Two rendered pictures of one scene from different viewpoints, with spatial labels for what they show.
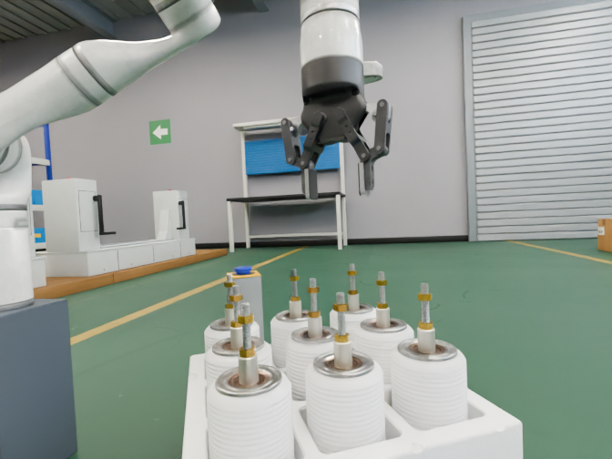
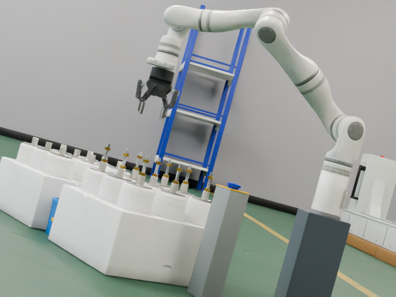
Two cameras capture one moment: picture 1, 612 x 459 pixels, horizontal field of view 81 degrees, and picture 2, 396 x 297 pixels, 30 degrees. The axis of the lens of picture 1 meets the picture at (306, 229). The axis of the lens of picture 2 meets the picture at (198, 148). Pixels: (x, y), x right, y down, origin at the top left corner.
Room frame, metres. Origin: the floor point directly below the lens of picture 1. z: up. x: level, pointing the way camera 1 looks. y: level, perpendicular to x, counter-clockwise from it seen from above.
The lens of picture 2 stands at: (2.72, -0.65, 0.38)
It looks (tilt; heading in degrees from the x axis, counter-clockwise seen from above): 0 degrees down; 161
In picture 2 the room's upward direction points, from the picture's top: 16 degrees clockwise
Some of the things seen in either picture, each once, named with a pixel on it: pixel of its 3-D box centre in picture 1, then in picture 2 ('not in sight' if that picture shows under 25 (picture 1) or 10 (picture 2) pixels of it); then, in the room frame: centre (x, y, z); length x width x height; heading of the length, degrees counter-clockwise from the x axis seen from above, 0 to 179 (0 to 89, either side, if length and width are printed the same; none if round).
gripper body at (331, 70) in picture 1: (333, 103); (159, 82); (0.44, -0.04, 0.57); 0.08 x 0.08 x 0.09
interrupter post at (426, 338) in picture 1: (426, 340); (102, 167); (0.47, -0.15, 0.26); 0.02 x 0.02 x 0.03
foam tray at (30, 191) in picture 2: not in sight; (63, 200); (0.03, -0.16, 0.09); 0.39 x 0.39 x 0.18; 18
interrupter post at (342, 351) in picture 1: (342, 353); (134, 174); (0.44, -0.04, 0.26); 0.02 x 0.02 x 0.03
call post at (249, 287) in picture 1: (246, 342); (218, 243); (0.81, 0.15, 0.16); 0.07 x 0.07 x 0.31; 16
